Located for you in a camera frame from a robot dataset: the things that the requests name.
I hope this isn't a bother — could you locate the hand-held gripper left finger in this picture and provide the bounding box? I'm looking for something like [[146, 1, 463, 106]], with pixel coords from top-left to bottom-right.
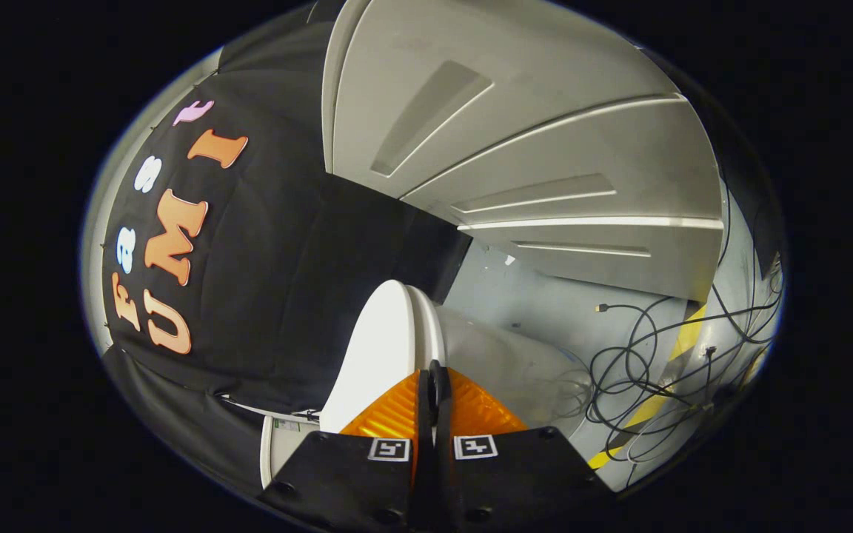
[[260, 361, 436, 530]]

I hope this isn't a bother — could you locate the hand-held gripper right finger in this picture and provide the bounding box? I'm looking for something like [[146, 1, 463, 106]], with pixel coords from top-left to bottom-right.
[[434, 361, 616, 530]]

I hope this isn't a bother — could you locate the yellow black floor tape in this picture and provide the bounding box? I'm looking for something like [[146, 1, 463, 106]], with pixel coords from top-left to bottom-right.
[[588, 302, 768, 471]]

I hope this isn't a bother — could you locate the black backdrop cloth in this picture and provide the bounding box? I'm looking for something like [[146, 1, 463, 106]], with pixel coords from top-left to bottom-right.
[[97, 0, 789, 493]]

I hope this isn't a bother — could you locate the white cabinet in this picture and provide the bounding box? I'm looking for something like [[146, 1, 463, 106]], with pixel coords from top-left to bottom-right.
[[321, 0, 725, 303]]

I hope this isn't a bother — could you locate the tangle of black cables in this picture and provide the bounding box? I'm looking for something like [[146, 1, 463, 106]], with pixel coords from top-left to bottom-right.
[[560, 170, 784, 463]]

